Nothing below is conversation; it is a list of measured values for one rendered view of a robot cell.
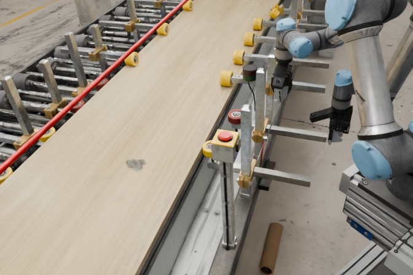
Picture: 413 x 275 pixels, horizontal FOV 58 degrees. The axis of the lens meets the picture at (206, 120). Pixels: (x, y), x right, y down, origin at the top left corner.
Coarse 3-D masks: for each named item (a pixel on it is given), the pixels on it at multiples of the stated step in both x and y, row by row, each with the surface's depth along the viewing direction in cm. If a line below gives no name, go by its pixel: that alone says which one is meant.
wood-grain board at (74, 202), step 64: (256, 0) 301; (192, 64) 218; (64, 128) 174; (128, 128) 171; (192, 128) 168; (0, 192) 143; (64, 192) 141; (128, 192) 139; (0, 256) 120; (64, 256) 118; (128, 256) 117
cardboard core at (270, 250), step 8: (272, 224) 224; (272, 232) 218; (280, 232) 220; (272, 240) 214; (264, 248) 212; (272, 248) 210; (264, 256) 207; (272, 256) 206; (264, 264) 202; (272, 264) 203; (264, 272) 206; (272, 272) 202
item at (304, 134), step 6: (234, 126) 177; (240, 126) 176; (252, 126) 174; (276, 126) 172; (270, 132) 172; (276, 132) 171; (282, 132) 170; (288, 132) 169; (294, 132) 168; (300, 132) 168; (306, 132) 168; (312, 132) 167; (318, 132) 167; (300, 138) 169; (306, 138) 168; (312, 138) 167; (318, 138) 166; (324, 138) 164
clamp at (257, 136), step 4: (264, 120) 175; (268, 120) 176; (264, 124) 173; (268, 124) 178; (264, 128) 170; (256, 132) 168; (260, 132) 168; (264, 132) 170; (252, 136) 168; (256, 136) 167; (260, 136) 167; (256, 140) 169; (260, 140) 168
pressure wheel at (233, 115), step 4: (232, 112) 176; (236, 112) 174; (228, 116) 174; (232, 116) 173; (236, 116) 173; (228, 120) 176; (232, 120) 172; (236, 120) 172; (240, 120) 172; (236, 124) 173
